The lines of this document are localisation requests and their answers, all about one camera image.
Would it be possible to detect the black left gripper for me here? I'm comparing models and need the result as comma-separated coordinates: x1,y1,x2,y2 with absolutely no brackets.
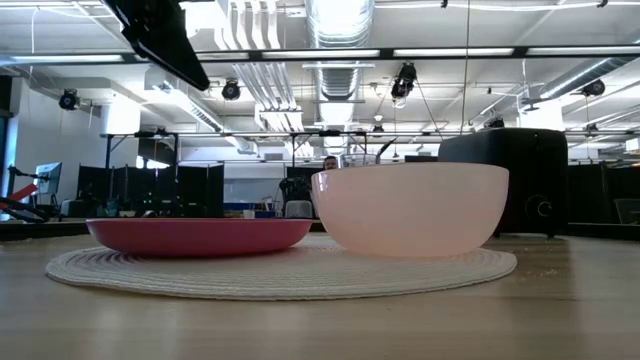
102,0,211,92

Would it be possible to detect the pink plastic plate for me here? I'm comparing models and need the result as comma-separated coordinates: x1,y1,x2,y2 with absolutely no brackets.
85,217,315,259

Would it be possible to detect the white round woven placemat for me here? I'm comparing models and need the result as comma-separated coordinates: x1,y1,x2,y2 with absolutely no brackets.
44,234,518,301

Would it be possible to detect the pale pink bowl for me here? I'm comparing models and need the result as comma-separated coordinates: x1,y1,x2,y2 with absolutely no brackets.
310,161,510,259

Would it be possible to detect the black partition screen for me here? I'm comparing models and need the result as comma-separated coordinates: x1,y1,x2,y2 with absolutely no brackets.
77,163,225,219

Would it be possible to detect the computer monitor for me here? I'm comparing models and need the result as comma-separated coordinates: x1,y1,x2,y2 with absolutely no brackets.
33,161,64,196

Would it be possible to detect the grey chair back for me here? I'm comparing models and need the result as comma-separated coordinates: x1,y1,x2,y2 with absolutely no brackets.
284,199,314,219

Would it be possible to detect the red and black machine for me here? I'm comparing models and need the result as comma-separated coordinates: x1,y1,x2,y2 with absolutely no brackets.
0,166,51,224

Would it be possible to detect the black overhead beam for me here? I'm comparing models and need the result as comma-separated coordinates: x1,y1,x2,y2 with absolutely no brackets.
0,46,640,64

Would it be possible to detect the black toaster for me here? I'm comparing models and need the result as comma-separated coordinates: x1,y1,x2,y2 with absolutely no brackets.
438,127,569,239

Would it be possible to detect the silver ceiling duct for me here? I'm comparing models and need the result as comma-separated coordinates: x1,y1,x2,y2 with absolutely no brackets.
304,0,376,102

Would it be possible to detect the black hanging ceiling camera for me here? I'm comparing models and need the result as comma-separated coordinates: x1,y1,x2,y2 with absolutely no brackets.
390,62,418,100

